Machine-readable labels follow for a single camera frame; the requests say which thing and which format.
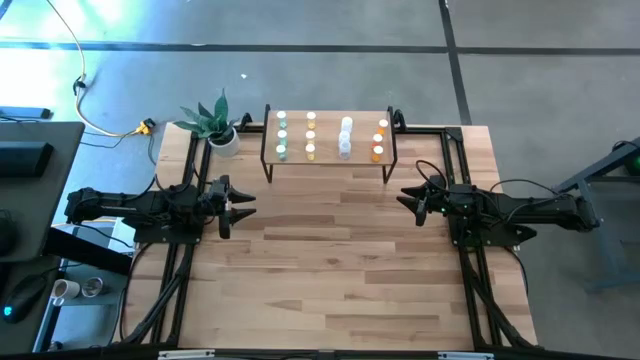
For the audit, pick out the black computer mouse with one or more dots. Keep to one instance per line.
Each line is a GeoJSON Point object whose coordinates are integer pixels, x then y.
{"type": "Point", "coordinates": [22, 300]}

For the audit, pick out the black flat device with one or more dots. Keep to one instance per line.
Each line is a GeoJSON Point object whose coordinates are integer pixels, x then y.
{"type": "Point", "coordinates": [25, 112]}

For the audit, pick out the orange medicine bottle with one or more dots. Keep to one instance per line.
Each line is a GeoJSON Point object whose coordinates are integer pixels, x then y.
{"type": "Point", "coordinates": [382, 126]}

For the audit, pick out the wooden shelf black metal frame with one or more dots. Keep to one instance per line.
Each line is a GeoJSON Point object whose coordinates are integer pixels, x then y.
{"type": "Point", "coordinates": [325, 145]}

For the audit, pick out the green lit device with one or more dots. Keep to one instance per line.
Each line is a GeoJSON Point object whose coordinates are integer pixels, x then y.
{"type": "Point", "coordinates": [634, 161]}

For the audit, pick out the black keyboard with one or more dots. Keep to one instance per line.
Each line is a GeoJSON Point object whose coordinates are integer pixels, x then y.
{"type": "Point", "coordinates": [25, 157]}

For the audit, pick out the green snake plant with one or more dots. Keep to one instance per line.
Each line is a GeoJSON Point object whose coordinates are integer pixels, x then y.
{"type": "Point", "coordinates": [210, 120]}

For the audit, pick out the green medicine bottle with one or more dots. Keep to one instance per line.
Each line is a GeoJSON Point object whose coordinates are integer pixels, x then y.
{"type": "Point", "coordinates": [282, 137]}

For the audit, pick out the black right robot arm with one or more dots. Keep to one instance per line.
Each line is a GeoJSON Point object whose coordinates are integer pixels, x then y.
{"type": "Point", "coordinates": [520, 210]}

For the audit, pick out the green bottle with white pills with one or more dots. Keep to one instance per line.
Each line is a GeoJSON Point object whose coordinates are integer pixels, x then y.
{"type": "Point", "coordinates": [282, 119]}

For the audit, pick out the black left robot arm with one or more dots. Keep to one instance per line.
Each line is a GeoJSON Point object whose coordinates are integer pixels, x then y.
{"type": "Point", "coordinates": [145, 205]}

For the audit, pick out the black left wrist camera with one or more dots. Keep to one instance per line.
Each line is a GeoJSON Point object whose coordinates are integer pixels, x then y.
{"type": "Point", "coordinates": [217, 190]}

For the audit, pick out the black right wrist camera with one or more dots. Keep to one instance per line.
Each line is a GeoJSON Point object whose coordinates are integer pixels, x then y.
{"type": "Point", "coordinates": [439, 184]}

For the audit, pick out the black desk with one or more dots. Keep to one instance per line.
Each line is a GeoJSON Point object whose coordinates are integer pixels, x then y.
{"type": "Point", "coordinates": [45, 215]}

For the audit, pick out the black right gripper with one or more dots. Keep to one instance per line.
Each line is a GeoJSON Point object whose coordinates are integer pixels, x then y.
{"type": "Point", "coordinates": [435, 202]}

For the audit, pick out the metal cup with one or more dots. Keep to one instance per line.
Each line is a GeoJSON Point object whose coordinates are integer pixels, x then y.
{"type": "Point", "coordinates": [92, 286]}

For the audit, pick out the white label strip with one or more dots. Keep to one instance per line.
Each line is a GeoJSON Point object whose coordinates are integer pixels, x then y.
{"type": "Point", "coordinates": [465, 356]}
{"type": "Point", "coordinates": [186, 354]}

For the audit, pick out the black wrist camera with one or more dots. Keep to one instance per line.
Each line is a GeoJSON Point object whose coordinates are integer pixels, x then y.
{"type": "Point", "coordinates": [217, 190]}
{"type": "Point", "coordinates": [439, 184]}

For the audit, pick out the yellow power plug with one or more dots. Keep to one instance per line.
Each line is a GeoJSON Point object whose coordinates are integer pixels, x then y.
{"type": "Point", "coordinates": [144, 127]}

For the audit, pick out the white mug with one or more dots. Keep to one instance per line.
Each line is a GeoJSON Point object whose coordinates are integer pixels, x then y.
{"type": "Point", "coordinates": [65, 289]}

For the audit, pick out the white plant pot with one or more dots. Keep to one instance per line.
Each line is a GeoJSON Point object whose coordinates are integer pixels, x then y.
{"type": "Point", "coordinates": [227, 147]}

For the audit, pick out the orange bottle with yellow pills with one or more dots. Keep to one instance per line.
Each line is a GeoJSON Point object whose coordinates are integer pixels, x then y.
{"type": "Point", "coordinates": [377, 154]}

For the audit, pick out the orange bottle with red capsule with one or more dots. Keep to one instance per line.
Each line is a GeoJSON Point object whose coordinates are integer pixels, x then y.
{"type": "Point", "coordinates": [377, 141]}

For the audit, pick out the white opaque medicine bottle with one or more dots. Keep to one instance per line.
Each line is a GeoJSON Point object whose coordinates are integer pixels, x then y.
{"type": "Point", "coordinates": [344, 137]}
{"type": "Point", "coordinates": [345, 150]}
{"type": "Point", "coordinates": [346, 123]}

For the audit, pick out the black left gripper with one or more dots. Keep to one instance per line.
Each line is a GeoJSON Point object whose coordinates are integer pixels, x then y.
{"type": "Point", "coordinates": [224, 205]}

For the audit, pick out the grey metal table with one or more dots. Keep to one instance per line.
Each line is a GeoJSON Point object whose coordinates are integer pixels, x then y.
{"type": "Point", "coordinates": [607, 250]}

